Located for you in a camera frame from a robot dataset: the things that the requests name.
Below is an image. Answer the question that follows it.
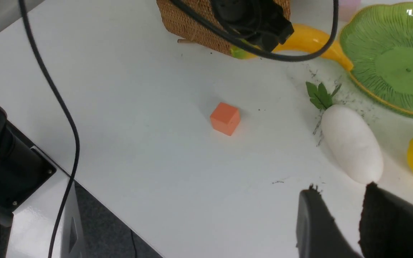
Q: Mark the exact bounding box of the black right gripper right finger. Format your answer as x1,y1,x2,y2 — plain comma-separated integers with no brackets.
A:
359,182,413,258

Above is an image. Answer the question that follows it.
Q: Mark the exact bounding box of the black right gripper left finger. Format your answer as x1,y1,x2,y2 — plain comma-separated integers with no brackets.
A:
296,185,361,258

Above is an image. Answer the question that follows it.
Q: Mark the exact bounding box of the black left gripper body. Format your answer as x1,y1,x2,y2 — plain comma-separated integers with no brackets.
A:
210,0,294,52

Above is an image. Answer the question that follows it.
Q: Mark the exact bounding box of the yellow toy banana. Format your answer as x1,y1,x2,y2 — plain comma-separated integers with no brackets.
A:
230,24,353,71

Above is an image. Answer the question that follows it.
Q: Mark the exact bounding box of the white toy radish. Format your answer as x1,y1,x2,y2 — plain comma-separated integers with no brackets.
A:
305,82,384,185

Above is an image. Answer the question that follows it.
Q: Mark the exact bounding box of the woven rattan basket green lining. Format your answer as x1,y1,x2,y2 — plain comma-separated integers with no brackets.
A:
156,0,296,62

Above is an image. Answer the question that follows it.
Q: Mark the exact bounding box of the pink cube block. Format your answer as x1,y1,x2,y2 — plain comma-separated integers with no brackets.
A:
338,0,361,22

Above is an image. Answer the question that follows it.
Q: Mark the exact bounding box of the orange cube block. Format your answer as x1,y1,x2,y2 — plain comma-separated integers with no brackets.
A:
210,102,241,136

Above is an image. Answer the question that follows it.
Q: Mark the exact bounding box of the green leaf-shaped glass plate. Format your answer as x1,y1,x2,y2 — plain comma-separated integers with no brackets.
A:
338,2,413,119

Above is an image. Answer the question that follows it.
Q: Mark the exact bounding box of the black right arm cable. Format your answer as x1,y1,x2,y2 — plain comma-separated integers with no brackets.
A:
18,0,81,258

